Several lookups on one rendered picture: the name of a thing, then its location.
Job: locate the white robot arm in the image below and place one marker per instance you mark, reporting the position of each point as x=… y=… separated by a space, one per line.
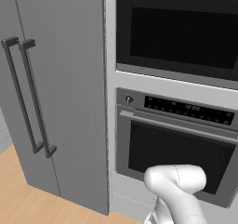
x=176 y=184

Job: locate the grey fridge door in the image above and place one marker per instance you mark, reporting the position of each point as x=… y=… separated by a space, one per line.
x=74 y=94
x=9 y=116

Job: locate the grey oven door black window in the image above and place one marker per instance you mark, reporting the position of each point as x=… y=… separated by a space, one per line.
x=173 y=147

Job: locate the black built-in microwave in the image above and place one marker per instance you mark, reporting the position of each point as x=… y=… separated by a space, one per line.
x=179 y=32

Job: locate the dark oven knob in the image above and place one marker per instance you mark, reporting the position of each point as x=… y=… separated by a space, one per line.
x=129 y=99

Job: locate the grey built-in oven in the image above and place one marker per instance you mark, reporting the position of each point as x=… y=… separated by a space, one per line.
x=139 y=99

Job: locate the white appliance cabinet column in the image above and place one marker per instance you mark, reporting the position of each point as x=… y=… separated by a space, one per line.
x=130 y=200

